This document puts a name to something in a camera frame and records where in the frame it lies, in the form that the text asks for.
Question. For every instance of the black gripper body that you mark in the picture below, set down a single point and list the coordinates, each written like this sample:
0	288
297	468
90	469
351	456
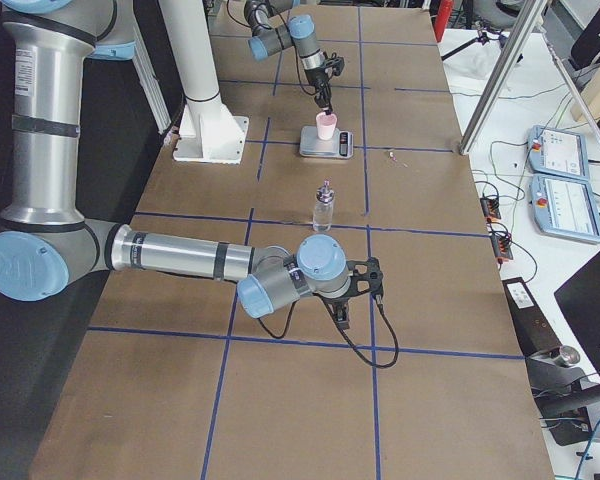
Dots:
335	300
319	80

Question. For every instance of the pink paper cup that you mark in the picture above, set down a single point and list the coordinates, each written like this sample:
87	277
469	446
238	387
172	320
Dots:
325	125

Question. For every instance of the clear glass sauce bottle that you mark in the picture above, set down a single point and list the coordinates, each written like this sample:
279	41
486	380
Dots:
323	208

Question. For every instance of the digital kitchen scale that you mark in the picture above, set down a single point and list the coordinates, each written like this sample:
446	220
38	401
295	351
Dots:
339	146

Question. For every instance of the teach pendant far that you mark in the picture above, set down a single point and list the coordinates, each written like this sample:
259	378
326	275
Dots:
558	152

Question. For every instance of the teach pendant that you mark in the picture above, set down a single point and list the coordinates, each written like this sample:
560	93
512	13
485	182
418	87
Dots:
558	152
565	208

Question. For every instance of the teach pendant near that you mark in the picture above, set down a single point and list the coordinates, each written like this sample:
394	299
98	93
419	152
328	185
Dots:
565	208

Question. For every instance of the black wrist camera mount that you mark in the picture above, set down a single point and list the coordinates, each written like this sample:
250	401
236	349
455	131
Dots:
366	277

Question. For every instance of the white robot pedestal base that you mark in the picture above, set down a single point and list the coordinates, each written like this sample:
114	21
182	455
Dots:
208	132

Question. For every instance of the aluminium frame post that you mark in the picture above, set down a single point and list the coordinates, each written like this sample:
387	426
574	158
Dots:
527	20

